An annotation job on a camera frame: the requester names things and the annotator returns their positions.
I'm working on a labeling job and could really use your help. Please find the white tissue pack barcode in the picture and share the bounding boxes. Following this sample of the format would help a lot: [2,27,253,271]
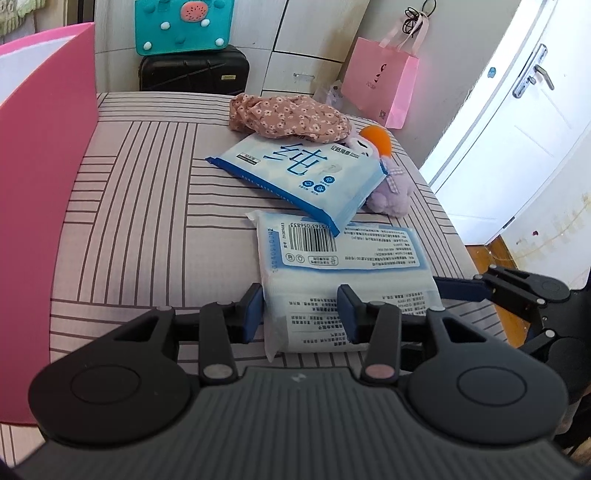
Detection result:
[247,210,442,358]

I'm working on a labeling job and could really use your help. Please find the blue wet wipes pack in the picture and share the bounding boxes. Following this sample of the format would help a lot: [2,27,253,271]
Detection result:
[206,134,386,236]

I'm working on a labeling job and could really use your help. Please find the pink floral fabric scrunchie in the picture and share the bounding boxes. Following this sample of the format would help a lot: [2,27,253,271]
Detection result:
[229,93,352,144]

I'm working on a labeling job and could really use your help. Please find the orange egg-shaped sponge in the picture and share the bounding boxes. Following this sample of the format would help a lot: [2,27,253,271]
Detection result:
[360,125,393,156]

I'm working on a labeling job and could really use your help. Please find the purple plush toy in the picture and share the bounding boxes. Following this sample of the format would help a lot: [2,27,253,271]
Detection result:
[345,132,415,218]

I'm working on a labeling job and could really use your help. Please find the white door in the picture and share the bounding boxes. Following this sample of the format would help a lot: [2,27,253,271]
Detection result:
[421,1,590,245]

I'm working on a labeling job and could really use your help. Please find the pink paper gift bag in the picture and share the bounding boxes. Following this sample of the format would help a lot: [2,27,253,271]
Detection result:
[342,12,429,129]

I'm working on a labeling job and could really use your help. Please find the clear plastic bag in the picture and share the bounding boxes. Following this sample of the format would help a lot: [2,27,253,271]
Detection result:
[312,80,344,110]

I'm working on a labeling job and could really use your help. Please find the white wardrobe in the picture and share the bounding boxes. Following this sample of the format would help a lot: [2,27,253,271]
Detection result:
[94,0,369,95]

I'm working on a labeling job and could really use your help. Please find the black suitcase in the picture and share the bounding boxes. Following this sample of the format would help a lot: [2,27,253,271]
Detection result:
[138,45,249,95]

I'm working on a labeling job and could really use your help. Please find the pink storage box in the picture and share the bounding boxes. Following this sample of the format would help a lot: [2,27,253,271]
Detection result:
[1,23,98,425]

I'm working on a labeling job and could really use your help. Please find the teal felt handbag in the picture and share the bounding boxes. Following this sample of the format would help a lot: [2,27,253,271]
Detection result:
[134,0,235,56]

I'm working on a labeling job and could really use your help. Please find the silver door handle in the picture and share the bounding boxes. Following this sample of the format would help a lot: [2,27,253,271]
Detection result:
[512,44,555,99]

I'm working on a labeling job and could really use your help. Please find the black hair ties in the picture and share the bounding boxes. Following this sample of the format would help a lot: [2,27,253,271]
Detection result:
[400,0,438,35]

